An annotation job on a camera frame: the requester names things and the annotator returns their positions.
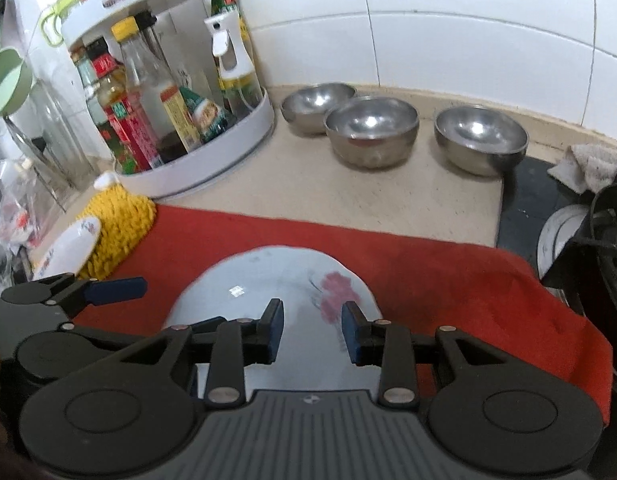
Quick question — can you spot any dark bottle with green label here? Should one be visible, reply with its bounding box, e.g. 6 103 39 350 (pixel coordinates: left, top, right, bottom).
178 85 237 144

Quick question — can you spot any white two-tier condiment rack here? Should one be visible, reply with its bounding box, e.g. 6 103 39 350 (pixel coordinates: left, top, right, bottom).
61 0 276 200

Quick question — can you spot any white oil spray bottle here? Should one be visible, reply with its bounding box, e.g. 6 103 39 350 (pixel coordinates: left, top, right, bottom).
204 12 264 113

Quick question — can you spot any stainless steel bowl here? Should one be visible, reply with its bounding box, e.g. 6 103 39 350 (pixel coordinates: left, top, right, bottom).
435 105 530 177
281 82 358 136
325 96 420 170

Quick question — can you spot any yellow knit dishcloth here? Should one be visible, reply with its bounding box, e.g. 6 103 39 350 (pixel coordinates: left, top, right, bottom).
76 182 157 281

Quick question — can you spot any red cloth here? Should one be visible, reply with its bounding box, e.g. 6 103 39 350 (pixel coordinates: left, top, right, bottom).
71 204 614 396

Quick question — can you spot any black gas stove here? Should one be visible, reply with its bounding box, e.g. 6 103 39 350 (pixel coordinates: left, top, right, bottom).
497 154 617 321

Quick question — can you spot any small white floral plate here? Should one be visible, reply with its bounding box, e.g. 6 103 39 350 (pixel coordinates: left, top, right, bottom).
31 216 102 281

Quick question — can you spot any green label soy sauce bottle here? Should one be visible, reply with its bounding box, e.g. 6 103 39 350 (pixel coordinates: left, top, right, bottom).
210 0 252 86

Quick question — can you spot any white burner pan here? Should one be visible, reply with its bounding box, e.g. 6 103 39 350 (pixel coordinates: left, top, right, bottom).
536 204 595 288

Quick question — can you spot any clear plastic bag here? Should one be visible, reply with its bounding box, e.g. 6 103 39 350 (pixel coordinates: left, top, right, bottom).
0 157 40 301

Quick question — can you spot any black burner pot support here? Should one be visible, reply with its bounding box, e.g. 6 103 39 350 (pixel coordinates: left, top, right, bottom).
539 184 617 321

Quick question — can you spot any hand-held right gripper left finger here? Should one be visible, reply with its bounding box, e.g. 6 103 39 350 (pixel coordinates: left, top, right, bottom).
106 299 285 407

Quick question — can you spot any clear glass jar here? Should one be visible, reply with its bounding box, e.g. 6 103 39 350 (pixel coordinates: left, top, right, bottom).
29 80 97 206

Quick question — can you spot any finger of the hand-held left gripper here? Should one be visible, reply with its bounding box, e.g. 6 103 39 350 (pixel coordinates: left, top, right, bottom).
191 316 228 335
1 274 148 320

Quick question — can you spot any red label sauce bottle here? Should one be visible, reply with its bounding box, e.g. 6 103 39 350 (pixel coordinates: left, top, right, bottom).
86 37 164 172

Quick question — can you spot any light green plastic handle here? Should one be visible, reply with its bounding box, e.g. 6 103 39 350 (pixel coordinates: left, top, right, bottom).
38 0 85 47

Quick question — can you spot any large white floral plate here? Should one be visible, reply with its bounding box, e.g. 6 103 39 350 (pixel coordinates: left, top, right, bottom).
166 245 384 396

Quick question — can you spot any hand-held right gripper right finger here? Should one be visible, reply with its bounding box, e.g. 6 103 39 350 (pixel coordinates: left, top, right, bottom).
341 301 514 407

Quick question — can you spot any white rag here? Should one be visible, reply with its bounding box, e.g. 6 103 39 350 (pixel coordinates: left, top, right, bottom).
547 144 617 195

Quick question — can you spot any clear bottle with yellow cap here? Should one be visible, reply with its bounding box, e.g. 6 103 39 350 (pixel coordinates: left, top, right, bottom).
111 16 192 156

